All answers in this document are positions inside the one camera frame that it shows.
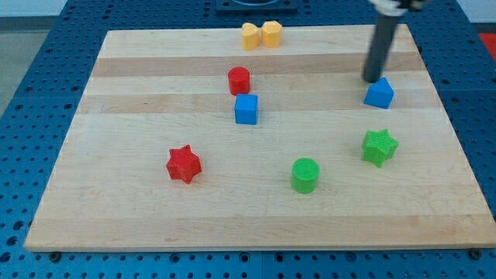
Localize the white and black tool holder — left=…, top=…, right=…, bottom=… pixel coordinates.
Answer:
left=369, top=0, right=428, bottom=16

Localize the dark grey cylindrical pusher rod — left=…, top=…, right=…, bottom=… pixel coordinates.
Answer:
left=362, top=13, right=399, bottom=83

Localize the blue triangle block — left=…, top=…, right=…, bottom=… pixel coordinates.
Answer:
left=363, top=77, right=394, bottom=109

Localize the green star block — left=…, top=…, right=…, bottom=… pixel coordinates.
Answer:
left=361, top=129, right=399, bottom=167

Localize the red star block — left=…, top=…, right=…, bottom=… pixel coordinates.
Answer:
left=166, top=144, right=202, bottom=184

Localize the yellow pentagon block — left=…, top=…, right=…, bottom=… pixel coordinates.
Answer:
left=261, top=21, right=282, bottom=48

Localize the yellow heart block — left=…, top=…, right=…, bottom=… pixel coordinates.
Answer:
left=241, top=22, right=260, bottom=50

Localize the green cylinder block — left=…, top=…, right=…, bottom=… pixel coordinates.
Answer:
left=291, top=157, right=320, bottom=194

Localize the red cylinder block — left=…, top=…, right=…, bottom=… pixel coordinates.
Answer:
left=228, top=67, right=250, bottom=95

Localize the blue cube block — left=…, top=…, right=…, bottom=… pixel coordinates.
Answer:
left=234, top=94, right=258, bottom=125

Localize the wooden board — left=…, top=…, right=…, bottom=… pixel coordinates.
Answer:
left=25, top=25, right=495, bottom=252

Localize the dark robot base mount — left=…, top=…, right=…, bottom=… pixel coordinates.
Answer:
left=214, top=0, right=298, bottom=14

